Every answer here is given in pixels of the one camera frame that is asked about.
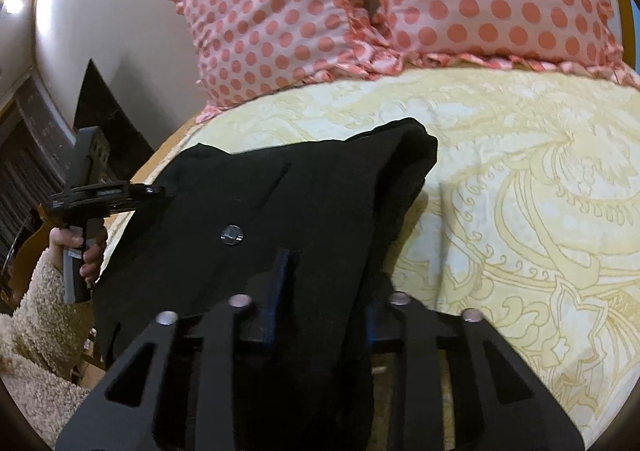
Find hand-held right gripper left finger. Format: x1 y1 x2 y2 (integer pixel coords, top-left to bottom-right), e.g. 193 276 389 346
55 248 302 451

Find dark wooden shelf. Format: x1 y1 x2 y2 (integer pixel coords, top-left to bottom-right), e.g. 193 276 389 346
0 71 77 262

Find wooden chair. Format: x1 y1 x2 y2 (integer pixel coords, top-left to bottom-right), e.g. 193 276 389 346
10 208 53 303

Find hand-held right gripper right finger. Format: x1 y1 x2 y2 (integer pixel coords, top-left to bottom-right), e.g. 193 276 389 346
365 290 584 451

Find person's left hand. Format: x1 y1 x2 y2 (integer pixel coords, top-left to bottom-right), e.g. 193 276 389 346
49 226 109 288

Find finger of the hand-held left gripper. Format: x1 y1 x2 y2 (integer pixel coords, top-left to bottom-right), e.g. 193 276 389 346
128 184 167 202

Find person's left forearm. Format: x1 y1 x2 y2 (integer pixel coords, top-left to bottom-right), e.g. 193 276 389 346
0 246 107 434

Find black television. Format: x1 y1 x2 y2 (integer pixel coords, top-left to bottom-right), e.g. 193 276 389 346
74 58 155 167

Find black pants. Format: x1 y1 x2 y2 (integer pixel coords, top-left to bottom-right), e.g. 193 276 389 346
92 117 439 451

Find yellow patterned bedspread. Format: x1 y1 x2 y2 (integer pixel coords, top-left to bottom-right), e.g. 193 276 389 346
130 62 640 451

